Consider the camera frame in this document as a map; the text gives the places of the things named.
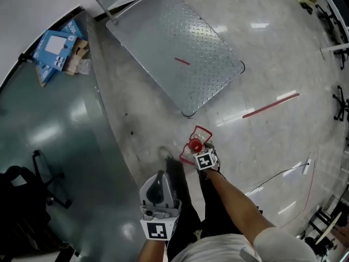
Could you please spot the metal diamond-plate platform cart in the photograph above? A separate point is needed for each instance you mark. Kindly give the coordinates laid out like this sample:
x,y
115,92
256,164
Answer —
x,y
174,50

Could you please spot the large blue cardboard box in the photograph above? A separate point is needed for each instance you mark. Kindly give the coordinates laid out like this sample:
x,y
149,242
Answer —
x,y
56,48

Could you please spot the person's left forearm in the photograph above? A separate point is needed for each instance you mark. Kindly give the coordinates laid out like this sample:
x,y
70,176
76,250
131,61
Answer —
x,y
152,251

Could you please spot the brown cardboard piece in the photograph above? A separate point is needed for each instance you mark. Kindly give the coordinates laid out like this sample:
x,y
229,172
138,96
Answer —
x,y
79,52

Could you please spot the black office chair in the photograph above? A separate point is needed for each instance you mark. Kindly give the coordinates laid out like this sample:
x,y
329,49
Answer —
x,y
24,201

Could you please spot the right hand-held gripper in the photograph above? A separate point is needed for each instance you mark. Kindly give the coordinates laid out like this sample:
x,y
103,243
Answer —
x,y
205,160

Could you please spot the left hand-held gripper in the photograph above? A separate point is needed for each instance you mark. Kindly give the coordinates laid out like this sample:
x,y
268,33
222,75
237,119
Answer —
x,y
159,205

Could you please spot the person's right forearm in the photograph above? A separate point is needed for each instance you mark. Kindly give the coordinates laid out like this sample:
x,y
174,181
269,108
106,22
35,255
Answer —
x,y
234,201

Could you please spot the long red floor tape strip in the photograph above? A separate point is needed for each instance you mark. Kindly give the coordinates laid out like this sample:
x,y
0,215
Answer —
x,y
272,104

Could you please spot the black chair star base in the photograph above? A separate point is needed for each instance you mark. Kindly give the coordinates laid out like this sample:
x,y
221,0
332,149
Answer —
x,y
341,104
328,18

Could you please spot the person's black trouser legs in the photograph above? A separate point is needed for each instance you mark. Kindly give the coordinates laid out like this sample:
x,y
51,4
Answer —
x,y
182,201

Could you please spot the red tape strip on cart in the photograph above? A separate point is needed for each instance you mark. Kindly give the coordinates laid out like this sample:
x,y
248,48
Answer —
x,y
182,61

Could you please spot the small blue cardboard box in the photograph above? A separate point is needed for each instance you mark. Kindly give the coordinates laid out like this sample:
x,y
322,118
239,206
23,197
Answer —
x,y
75,29

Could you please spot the white desk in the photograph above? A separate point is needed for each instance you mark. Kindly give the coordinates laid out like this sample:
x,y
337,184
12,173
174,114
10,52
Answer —
x,y
338,15

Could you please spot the flat blue cardboard box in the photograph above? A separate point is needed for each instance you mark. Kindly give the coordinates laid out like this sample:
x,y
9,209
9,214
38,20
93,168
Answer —
x,y
45,74

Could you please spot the white power strip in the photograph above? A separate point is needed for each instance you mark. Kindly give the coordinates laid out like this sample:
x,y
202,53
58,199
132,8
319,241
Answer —
x,y
307,167

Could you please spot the clear plastic bag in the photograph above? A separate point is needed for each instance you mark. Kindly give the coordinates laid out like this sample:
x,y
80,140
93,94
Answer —
x,y
84,66

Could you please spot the white round stool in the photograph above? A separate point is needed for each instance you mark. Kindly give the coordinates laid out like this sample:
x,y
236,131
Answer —
x,y
328,228

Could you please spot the person's white shirt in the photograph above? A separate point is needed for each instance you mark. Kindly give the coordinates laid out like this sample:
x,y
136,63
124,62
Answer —
x,y
240,247

